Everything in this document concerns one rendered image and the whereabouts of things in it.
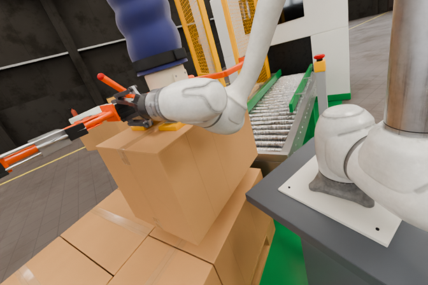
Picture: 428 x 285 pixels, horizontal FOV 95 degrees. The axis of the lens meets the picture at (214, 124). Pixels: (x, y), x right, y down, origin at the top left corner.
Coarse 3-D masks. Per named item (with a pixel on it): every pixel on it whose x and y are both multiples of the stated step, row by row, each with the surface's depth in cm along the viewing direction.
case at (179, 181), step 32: (192, 128) 69; (128, 160) 69; (160, 160) 58; (192, 160) 69; (224, 160) 85; (128, 192) 84; (160, 192) 67; (192, 192) 69; (224, 192) 85; (160, 224) 80; (192, 224) 68
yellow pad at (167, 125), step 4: (168, 120) 76; (164, 124) 75; (168, 124) 73; (172, 124) 72; (176, 124) 70; (180, 124) 71; (184, 124) 72; (160, 128) 74; (164, 128) 73; (168, 128) 71; (172, 128) 70; (176, 128) 69; (180, 128) 71
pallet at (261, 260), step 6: (270, 222) 132; (270, 228) 132; (270, 234) 131; (264, 240) 122; (270, 240) 131; (264, 246) 130; (270, 246) 131; (264, 252) 126; (258, 258) 113; (264, 258) 123; (258, 264) 121; (264, 264) 121; (258, 270) 118; (252, 276) 106; (258, 276) 115; (252, 282) 113; (258, 282) 112
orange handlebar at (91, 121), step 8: (240, 64) 81; (224, 72) 73; (232, 72) 76; (104, 112) 65; (112, 112) 63; (80, 120) 58; (88, 120) 57; (96, 120) 59; (104, 120) 61; (64, 128) 56; (88, 128) 57; (16, 152) 45; (24, 152) 46; (32, 152) 47; (8, 160) 44; (16, 160) 45
